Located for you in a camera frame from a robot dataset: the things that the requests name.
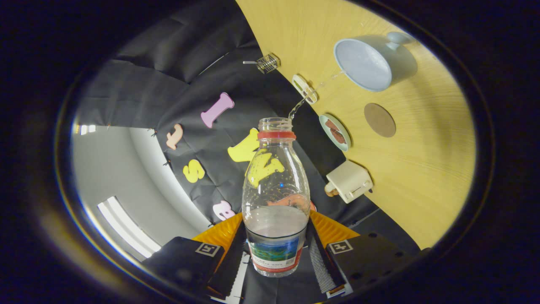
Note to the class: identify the white divided snack tray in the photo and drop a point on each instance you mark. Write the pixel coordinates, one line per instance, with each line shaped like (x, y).
(301, 86)

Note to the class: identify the white toaster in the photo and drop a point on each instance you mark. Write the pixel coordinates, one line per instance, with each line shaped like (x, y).
(350, 181)

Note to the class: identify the wooden table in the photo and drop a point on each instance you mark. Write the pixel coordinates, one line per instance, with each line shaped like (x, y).
(422, 169)

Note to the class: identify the small ceiling light panel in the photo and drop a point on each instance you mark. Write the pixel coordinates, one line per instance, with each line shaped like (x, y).
(86, 129)

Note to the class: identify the round brown coaster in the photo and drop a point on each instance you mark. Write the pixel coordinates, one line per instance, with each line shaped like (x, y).
(379, 120)

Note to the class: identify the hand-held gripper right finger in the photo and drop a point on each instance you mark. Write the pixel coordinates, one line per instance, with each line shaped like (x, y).
(320, 266)

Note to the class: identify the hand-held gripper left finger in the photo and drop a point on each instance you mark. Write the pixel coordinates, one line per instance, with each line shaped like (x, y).
(230, 261)

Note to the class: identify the brown bread slice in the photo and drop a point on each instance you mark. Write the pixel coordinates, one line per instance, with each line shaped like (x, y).
(330, 191)

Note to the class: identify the white cup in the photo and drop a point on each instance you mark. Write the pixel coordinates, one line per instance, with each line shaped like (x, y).
(367, 63)

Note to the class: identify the black backdrop cloth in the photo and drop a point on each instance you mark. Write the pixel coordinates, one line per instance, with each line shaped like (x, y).
(190, 63)

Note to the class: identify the pale green plate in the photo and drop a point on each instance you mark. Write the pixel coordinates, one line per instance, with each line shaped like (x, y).
(342, 144)

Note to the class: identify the long ceiling light panel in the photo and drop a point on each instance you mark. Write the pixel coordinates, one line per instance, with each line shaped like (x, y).
(126, 228)

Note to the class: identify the brown food pieces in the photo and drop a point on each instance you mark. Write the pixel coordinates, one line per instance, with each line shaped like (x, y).
(336, 131)

